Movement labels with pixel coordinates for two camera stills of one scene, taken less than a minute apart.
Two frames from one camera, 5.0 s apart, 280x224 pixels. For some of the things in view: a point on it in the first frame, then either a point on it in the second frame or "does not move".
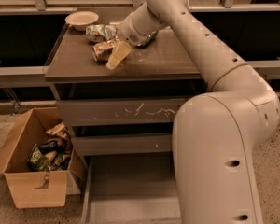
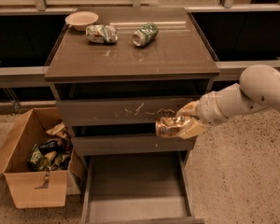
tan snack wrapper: [59, 130] does not move
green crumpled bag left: [101, 33] does not move
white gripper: [126, 32] -> [209, 110]
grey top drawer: [119, 112] does not move
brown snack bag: [102, 50] -> [166, 126]
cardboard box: [35, 189] does not move
